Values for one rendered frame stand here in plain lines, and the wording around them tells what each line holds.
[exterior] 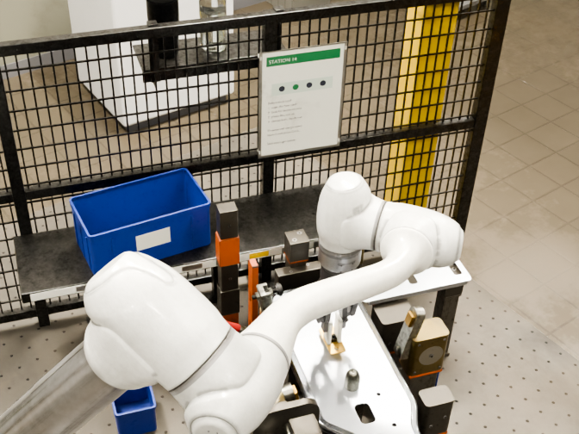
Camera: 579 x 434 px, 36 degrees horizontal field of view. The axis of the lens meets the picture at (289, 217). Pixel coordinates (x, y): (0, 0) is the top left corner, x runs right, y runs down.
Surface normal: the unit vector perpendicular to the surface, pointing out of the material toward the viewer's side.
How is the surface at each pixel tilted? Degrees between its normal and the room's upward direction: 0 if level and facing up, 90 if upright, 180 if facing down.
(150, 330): 56
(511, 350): 0
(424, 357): 90
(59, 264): 0
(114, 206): 90
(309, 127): 90
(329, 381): 0
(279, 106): 90
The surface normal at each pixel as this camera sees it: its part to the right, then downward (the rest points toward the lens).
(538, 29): 0.03, -0.78
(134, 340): -0.23, 0.35
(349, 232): -0.25, 0.59
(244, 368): 0.73, -0.36
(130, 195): 0.46, 0.57
